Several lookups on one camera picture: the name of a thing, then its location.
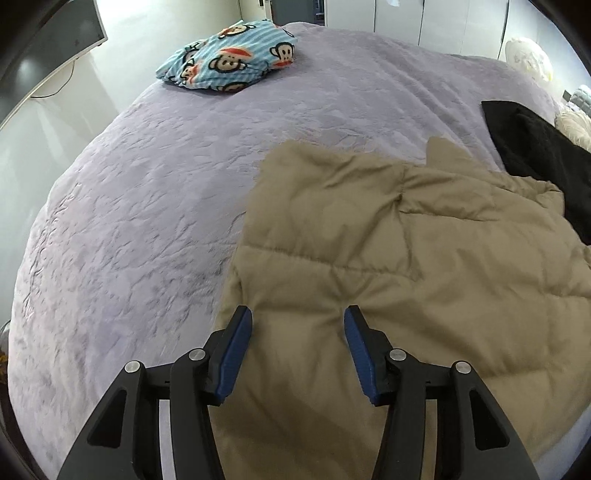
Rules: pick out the blue monkey print cloth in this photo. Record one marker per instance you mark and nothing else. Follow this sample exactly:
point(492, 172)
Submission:
point(231, 55)

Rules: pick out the white printed pillow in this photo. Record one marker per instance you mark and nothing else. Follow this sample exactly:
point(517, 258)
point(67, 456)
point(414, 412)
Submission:
point(528, 57)

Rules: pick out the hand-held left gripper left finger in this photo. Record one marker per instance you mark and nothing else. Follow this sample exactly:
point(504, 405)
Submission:
point(235, 350)

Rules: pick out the grey padded headboard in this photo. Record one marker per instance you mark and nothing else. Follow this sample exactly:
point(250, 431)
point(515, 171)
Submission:
point(582, 99)

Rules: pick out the purple bed blanket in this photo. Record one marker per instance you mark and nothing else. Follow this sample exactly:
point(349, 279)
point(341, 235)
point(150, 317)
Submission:
point(161, 207)

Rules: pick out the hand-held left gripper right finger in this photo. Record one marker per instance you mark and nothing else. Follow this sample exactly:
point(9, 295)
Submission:
point(362, 350)

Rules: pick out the white wardrobe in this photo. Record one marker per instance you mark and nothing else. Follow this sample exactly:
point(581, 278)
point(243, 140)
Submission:
point(415, 23)

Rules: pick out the dark flat screen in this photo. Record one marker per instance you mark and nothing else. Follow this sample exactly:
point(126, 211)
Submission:
point(46, 41)

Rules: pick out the round cream velvet pillow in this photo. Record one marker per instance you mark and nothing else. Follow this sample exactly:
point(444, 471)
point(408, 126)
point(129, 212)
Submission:
point(575, 129)

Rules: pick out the black fleece garment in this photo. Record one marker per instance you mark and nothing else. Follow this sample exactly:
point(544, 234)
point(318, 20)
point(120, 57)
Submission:
point(540, 147)

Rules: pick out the beige puffer jacket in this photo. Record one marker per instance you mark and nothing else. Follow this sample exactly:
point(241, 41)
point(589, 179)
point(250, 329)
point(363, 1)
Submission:
point(392, 258)

